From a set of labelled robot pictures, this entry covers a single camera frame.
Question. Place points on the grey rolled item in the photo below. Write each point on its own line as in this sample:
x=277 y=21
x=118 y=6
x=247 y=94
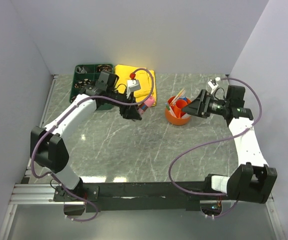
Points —
x=80 y=69

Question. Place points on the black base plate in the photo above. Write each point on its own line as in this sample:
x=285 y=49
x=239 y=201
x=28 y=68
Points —
x=135 y=196

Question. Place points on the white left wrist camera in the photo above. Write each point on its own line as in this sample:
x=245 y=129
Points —
x=132 y=84

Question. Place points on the orange pen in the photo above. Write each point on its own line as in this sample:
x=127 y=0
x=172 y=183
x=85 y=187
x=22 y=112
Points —
x=177 y=97

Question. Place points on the orange round divided container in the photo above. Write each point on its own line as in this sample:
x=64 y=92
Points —
x=181 y=118

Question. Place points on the yellow folded cloth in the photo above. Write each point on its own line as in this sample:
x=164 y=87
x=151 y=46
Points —
x=124 y=71

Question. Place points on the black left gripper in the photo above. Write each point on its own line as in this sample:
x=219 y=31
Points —
x=130 y=112

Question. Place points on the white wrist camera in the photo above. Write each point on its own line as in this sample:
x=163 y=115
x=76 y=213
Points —
x=132 y=84
x=213 y=84

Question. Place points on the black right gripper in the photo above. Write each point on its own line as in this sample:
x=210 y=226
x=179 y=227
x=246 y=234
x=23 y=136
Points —
x=199 y=106

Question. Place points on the dark brown rolled tie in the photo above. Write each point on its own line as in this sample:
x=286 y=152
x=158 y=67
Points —
x=104 y=67

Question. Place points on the green compartment tray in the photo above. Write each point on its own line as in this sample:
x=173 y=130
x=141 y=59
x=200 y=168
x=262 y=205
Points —
x=86 y=74

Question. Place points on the yellow pencil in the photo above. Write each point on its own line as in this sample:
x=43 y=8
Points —
x=179 y=94

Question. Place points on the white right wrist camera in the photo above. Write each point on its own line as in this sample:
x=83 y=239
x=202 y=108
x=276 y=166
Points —
x=213 y=84

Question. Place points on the aluminium rail frame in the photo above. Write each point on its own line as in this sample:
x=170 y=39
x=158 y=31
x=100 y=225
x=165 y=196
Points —
x=106 y=148

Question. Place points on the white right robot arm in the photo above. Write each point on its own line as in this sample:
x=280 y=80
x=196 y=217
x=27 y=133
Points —
x=253 y=179

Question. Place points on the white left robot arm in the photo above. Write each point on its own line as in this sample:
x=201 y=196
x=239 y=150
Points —
x=48 y=147

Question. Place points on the black white rolled tie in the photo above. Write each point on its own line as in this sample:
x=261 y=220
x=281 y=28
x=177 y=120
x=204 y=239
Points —
x=81 y=83

